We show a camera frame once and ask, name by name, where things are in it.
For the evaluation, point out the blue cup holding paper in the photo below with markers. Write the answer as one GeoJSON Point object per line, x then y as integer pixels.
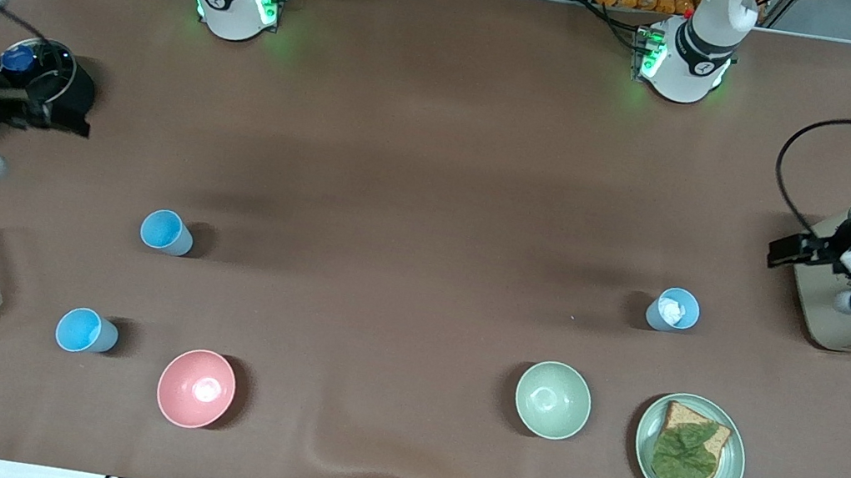
{"type": "Point", "coordinates": [672, 311]}

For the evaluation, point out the blue plastic cup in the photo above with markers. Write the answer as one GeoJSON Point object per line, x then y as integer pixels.
{"type": "Point", "coordinates": [167, 232]}
{"type": "Point", "coordinates": [87, 331]}

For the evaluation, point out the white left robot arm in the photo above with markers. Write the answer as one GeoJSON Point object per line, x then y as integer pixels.
{"type": "Point", "coordinates": [684, 62]}

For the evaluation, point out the glass lid blue knob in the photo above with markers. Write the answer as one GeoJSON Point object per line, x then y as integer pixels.
{"type": "Point", "coordinates": [38, 67]}

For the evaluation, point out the crumpled white paper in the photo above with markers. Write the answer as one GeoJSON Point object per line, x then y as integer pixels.
{"type": "Point", "coordinates": [670, 311]}

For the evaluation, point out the brown bread slice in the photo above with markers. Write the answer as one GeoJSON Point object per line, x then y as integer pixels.
{"type": "Point", "coordinates": [682, 414]}

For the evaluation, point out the pale green plate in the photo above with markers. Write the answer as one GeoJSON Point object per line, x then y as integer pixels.
{"type": "Point", "coordinates": [728, 470]}

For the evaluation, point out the green lettuce leaf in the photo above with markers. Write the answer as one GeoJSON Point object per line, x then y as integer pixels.
{"type": "Point", "coordinates": [684, 456]}

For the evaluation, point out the pale green bowl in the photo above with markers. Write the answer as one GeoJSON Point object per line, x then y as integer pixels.
{"type": "Point", "coordinates": [553, 400]}

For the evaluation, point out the pink bowl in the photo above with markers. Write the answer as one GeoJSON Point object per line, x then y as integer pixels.
{"type": "Point", "coordinates": [196, 389]}

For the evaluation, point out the brown table cover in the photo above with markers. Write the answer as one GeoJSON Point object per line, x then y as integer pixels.
{"type": "Point", "coordinates": [433, 189]}

